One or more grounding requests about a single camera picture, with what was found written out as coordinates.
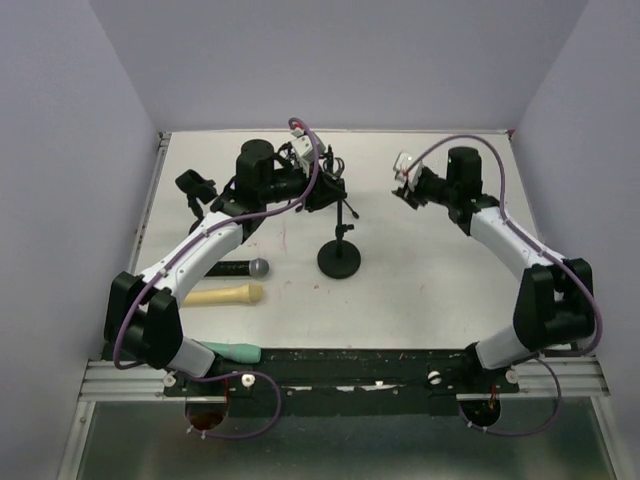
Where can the black mounting rail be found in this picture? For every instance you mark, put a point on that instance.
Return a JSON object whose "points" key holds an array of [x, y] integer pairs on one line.
{"points": [[343, 382]]}

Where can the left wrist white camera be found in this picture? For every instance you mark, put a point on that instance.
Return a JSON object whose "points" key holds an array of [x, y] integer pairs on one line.
{"points": [[303, 150]]}

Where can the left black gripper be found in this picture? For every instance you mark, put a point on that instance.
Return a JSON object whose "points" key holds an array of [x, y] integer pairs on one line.
{"points": [[324, 192]]}

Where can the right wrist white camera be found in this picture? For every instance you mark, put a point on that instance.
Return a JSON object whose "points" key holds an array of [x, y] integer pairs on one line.
{"points": [[406, 170]]}

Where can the aluminium frame rail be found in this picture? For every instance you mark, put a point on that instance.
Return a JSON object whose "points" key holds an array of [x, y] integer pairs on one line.
{"points": [[568, 377]]}

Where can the wrist white camera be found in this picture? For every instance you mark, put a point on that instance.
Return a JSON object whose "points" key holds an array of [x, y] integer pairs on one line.
{"points": [[303, 150], [406, 170]]}

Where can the teal microphone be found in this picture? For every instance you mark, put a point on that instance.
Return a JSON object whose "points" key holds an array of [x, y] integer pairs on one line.
{"points": [[241, 353]]}

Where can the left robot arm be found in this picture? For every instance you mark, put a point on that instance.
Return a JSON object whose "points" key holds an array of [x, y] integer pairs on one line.
{"points": [[143, 323]]}

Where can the black microphone silver grille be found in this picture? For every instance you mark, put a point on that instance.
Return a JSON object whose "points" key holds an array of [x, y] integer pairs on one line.
{"points": [[257, 268]]}

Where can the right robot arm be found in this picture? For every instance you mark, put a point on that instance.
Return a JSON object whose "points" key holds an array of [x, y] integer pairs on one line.
{"points": [[553, 302]]}

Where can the black tripod mic stand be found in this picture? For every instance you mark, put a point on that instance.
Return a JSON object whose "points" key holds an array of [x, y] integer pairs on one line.
{"points": [[335, 166]]}

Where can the black round-base mic stand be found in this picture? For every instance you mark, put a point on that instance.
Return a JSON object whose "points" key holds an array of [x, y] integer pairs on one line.
{"points": [[199, 191]]}

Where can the cream microphone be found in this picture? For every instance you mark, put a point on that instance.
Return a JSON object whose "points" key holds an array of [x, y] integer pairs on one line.
{"points": [[250, 293]]}

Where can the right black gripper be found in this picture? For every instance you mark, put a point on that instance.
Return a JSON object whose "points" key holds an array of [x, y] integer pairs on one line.
{"points": [[413, 198]]}

